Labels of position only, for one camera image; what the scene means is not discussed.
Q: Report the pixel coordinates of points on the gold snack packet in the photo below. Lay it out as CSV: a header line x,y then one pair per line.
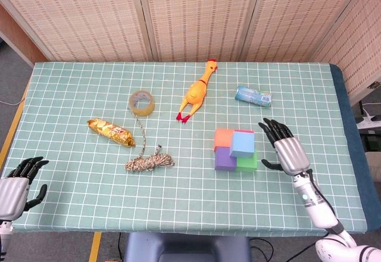
x,y
111,131

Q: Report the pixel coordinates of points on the blue tissue pack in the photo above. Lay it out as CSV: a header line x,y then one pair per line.
x,y
253,96

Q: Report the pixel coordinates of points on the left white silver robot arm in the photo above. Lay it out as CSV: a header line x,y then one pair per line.
x,y
4,235

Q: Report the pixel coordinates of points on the light blue foam cube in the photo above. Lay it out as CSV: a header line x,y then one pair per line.
x,y
242,143

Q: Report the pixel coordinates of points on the clear packing tape roll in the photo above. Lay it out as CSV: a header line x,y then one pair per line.
x,y
146,111

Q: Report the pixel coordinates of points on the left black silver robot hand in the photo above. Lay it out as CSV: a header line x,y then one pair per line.
x,y
12,193

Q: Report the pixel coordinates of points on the dark blue table pad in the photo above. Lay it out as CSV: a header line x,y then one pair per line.
x,y
354,143

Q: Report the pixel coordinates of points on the metal screen hinge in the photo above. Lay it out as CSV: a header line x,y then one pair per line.
x,y
373,85

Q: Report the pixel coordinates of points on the orange foam cube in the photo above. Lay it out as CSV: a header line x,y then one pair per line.
x,y
223,138

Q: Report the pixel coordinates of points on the green foam cube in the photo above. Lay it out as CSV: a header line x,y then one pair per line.
x,y
248,164

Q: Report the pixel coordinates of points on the yellow rubber chicken toy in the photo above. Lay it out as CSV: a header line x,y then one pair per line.
x,y
195,92

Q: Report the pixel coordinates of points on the green checkered tablecloth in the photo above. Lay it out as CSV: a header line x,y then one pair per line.
x,y
89,199

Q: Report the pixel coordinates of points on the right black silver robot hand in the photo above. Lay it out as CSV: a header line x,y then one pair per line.
x,y
290,152

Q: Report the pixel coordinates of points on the woven folding screen panel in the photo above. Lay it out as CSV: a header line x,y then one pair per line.
x,y
199,15
297,15
357,50
74,15

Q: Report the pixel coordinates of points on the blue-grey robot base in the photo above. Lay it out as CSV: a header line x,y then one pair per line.
x,y
184,247

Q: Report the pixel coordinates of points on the purple foam cube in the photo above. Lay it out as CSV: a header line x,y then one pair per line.
x,y
223,160

